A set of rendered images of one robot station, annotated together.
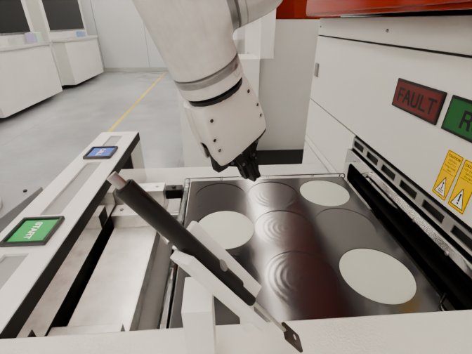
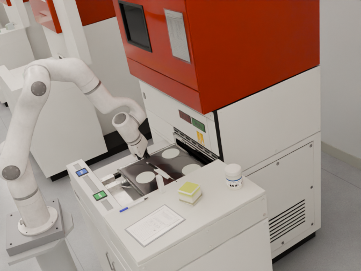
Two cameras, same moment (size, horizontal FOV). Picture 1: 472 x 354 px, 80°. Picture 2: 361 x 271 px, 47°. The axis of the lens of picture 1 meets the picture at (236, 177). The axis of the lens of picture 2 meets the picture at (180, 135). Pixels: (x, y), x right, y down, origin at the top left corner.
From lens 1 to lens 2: 1.67 m
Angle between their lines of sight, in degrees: 19
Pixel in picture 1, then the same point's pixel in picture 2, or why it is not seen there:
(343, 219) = (179, 159)
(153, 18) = (124, 133)
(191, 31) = (132, 133)
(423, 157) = (193, 133)
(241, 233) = (151, 176)
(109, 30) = not seen: outside the picture
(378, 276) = (192, 169)
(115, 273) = (122, 201)
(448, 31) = not seen: hidden behind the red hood
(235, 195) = (141, 166)
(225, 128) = (140, 148)
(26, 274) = (112, 200)
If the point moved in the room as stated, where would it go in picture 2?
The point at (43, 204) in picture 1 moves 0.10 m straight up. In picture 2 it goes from (90, 191) to (84, 174)
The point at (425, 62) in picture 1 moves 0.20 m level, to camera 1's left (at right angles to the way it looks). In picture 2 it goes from (182, 106) to (148, 120)
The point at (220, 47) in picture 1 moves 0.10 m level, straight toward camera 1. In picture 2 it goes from (137, 132) to (146, 140)
